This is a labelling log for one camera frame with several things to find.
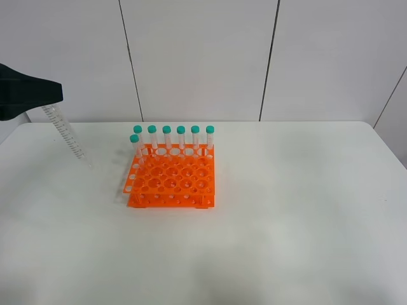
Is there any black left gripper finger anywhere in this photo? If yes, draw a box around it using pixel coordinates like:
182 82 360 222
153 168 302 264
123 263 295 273
0 64 63 121

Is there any clear test tube teal cap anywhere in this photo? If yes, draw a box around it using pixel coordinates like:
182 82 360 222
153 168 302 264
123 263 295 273
41 104 93 169

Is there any orange test tube rack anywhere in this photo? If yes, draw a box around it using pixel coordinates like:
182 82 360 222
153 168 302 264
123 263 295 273
123 144 216 209

